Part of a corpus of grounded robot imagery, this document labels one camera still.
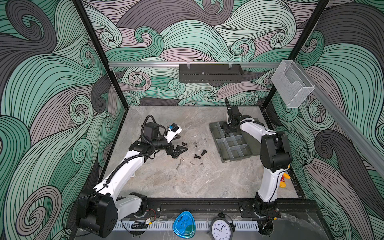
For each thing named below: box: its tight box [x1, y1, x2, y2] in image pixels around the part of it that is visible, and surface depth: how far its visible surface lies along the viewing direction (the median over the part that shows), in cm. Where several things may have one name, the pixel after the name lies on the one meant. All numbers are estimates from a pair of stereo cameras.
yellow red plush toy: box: [279, 173, 291, 188], surface depth 79 cm
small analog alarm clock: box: [206, 212, 236, 240], surface depth 67 cm
